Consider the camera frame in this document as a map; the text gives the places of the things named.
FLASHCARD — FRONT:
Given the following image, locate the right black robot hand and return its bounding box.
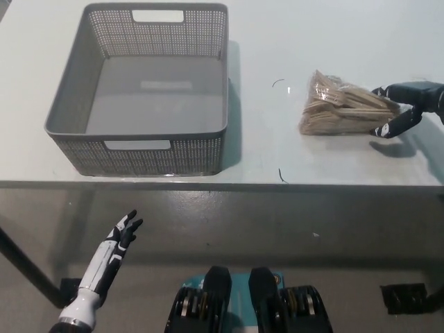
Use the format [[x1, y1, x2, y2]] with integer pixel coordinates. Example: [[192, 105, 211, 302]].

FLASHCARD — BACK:
[[368, 80, 444, 139]]

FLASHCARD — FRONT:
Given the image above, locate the black floor foot plate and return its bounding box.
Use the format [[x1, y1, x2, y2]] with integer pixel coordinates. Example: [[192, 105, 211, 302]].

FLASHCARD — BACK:
[[379, 283, 429, 316], [60, 277, 83, 308]]

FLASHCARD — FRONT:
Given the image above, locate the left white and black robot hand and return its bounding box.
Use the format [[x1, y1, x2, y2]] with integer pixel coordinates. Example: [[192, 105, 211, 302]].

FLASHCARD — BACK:
[[77, 209, 144, 296]]

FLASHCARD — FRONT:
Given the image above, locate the grey perforated plastic basket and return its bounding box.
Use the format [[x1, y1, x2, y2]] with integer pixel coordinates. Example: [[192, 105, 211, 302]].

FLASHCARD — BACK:
[[44, 3, 230, 177]]

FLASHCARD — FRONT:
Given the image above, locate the clear bag of wooden forks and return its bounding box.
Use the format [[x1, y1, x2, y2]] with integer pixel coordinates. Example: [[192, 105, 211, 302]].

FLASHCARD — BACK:
[[298, 69, 403, 137]]

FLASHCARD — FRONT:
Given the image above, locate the black metal table leg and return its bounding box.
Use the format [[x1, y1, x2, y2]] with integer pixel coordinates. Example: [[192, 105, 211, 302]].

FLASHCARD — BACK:
[[0, 221, 67, 309]]

